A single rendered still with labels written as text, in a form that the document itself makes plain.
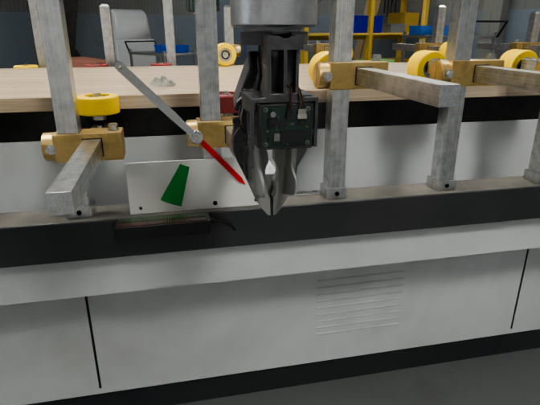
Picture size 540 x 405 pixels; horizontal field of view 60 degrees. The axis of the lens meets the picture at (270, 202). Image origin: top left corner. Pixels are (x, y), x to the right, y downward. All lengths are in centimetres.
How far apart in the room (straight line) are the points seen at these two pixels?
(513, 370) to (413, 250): 75
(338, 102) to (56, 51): 50
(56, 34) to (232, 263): 54
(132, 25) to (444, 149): 634
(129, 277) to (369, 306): 72
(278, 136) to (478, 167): 97
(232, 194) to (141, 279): 26
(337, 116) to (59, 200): 54
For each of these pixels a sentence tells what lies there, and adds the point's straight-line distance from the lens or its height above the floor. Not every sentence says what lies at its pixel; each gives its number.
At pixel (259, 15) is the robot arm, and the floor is 104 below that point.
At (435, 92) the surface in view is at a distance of 68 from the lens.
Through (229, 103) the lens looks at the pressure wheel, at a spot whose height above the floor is 89.
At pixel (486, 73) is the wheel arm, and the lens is 101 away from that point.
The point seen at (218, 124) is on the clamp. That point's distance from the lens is 87.
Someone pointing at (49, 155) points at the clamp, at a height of 82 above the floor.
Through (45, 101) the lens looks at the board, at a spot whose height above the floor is 89.
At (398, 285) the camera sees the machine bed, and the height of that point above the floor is 33.
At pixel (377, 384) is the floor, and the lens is 158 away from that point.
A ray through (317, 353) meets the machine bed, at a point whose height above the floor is 13.
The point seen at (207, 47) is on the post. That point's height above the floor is 100.
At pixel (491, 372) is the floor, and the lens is 173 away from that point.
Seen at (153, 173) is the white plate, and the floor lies 78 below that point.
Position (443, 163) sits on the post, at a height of 76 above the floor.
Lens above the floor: 103
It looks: 20 degrees down
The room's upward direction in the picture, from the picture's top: straight up
